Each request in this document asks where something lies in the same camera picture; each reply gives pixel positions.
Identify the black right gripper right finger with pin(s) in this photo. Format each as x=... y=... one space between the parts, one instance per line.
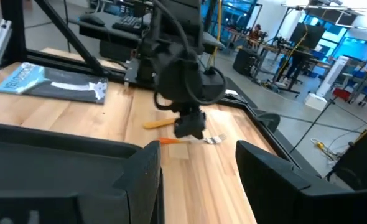
x=295 y=199

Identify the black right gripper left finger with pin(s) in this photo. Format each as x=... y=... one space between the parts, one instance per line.
x=62 y=180

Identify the red bin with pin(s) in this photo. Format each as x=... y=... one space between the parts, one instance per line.
x=341 y=93

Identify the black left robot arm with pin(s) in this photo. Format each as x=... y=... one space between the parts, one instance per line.
x=177 y=28

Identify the black keyboard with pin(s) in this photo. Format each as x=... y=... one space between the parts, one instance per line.
x=129 y=24

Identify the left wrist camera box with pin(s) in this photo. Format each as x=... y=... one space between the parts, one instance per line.
x=213 y=87

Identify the person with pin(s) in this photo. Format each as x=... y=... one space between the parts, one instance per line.
x=257 y=32
x=295 y=63

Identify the black equipment case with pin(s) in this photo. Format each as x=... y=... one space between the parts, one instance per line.
x=360 y=161

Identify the dark grey table clamp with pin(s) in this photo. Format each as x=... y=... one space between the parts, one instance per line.
x=269 y=121

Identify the white tower unit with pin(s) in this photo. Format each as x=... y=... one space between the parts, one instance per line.
x=332 y=74

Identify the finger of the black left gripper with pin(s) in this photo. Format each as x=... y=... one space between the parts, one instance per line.
x=198 y=127
x=183 y=129

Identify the black computer mouse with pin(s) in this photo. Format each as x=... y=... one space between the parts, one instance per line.
x=91 y=20

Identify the white box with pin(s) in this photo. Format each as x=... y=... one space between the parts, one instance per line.
x=315 y=101

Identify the blue and black book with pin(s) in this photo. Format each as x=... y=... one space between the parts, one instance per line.
x=53 y=82

